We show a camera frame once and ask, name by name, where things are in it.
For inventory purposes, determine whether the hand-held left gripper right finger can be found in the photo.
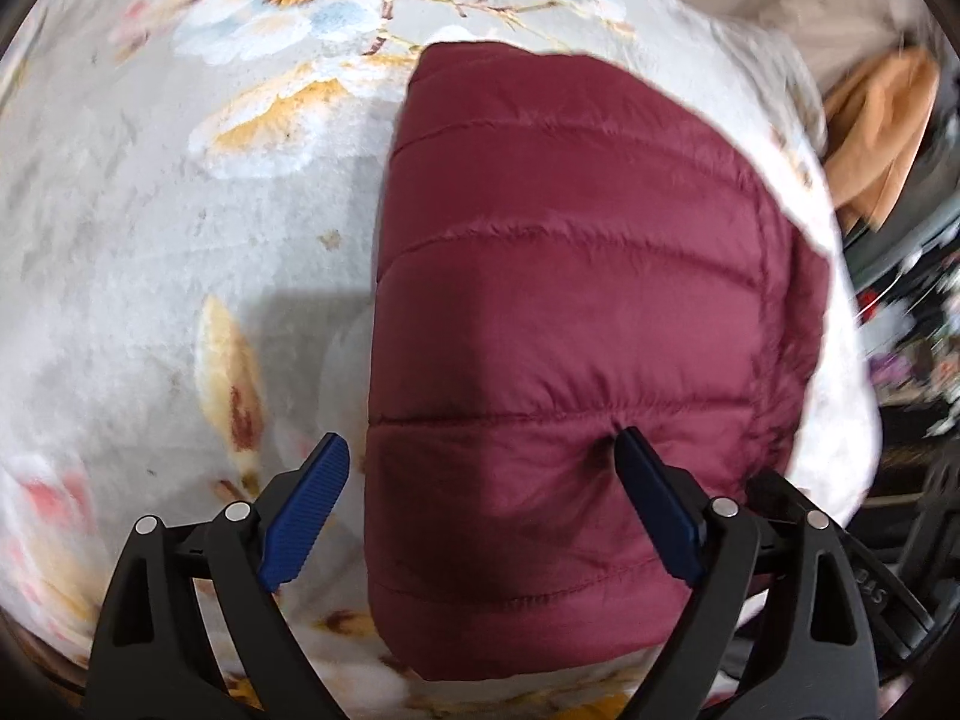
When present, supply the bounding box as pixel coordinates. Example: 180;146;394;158
613;426;880;720

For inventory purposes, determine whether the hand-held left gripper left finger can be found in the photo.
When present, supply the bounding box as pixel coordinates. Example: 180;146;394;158
86;431;352;720

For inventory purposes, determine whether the maroon puffer jacket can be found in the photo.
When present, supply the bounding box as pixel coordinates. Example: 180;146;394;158
364;41;833;683

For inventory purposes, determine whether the floral fleece blanket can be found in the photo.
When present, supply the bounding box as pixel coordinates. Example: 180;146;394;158
0;0;886;720

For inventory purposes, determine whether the dark cluttered shelf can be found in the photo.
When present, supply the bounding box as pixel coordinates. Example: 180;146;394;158
844;217;960;421

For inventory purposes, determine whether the tan garment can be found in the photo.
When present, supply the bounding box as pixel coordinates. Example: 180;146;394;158
821;45;942;233

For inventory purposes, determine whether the beige bed sheet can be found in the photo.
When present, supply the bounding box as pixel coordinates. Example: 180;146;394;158
720;0;935;87

